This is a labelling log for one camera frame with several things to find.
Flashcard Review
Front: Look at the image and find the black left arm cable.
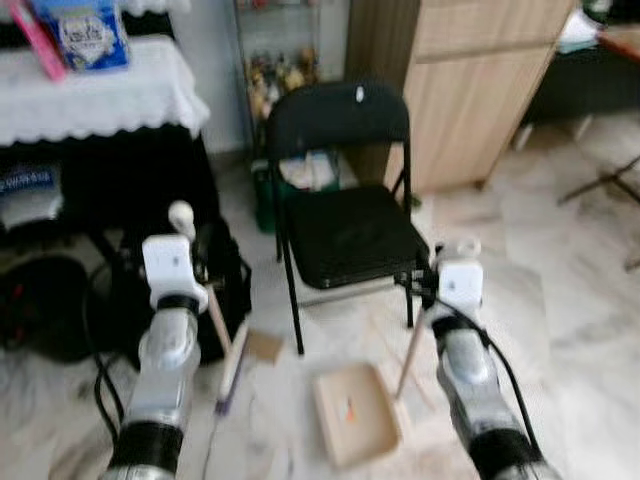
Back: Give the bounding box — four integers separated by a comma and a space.
92, 350, 126, 441

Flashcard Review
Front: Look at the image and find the black backpack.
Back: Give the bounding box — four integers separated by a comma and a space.
195, 215, 253, 366

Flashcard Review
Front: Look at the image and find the white paper stack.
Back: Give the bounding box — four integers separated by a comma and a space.
555, 10, 601, 53

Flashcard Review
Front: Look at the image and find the brown cardboard piece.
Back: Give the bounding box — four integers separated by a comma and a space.
243, 330, 284, 363

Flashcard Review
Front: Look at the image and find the cream hand broom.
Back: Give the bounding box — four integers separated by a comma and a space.
167, 200, 251, 417

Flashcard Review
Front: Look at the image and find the silver BitRobot bag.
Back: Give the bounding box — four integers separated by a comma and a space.
0, 165, 63, 231

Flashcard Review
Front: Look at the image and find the black desk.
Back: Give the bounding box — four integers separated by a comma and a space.
520, 30, 640, 126

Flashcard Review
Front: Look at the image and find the black tripod leg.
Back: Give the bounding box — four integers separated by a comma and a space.
558, 155, 640, 206

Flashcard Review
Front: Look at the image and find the light wood drawer cabinet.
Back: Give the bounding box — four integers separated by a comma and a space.
345, 0, 581, 196

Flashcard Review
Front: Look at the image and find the black round bag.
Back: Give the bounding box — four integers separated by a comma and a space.
0, 255, 96, 361

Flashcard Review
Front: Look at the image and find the green plastic container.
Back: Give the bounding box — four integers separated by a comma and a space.
250, 160, 286, 233

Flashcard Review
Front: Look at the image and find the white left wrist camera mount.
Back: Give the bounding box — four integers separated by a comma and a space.
142, 235, 208, 311

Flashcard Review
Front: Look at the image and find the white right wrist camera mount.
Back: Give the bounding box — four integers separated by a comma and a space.
437, 258, 485, 319

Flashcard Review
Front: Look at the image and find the white lace tablecloth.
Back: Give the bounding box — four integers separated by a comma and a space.
0, 35, 211, 148

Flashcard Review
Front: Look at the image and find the glass display cabinet with figurines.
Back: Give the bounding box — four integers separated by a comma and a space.
232, 0, 351, 131

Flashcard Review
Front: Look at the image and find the blue Love Letters tub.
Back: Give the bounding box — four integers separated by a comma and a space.
30, 0, 131, 73

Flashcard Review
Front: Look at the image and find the pink flat box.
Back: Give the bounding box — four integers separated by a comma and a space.
5, 0, 66, 83

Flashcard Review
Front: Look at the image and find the cream dustpan with wooden handle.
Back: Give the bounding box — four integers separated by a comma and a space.
312, 237, 482, 469

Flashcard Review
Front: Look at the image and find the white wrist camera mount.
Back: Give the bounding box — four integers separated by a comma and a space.
437, 258, 485, 319
142, 235, 208, 311

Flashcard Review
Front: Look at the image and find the black folding chair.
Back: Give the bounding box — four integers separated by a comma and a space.
265, 80, 433, 356

